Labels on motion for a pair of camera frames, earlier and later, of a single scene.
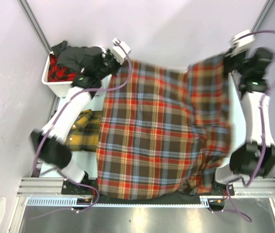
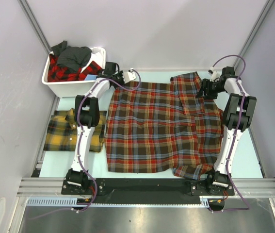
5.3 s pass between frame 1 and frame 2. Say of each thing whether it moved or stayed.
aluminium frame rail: stayed
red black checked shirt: stayed
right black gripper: moved
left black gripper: moved
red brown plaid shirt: moved
